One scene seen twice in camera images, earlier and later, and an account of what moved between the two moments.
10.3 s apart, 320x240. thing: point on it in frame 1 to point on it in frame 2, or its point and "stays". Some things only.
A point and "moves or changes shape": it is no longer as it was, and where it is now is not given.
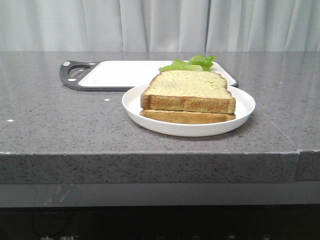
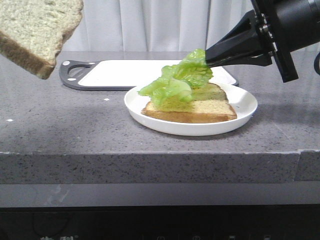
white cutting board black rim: [117, 75] stays
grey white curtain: [253, 26] stays
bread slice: [199, 91] to [32, 32]
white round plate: [245, 107] stays
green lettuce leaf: [199, 62] moves or changes shape
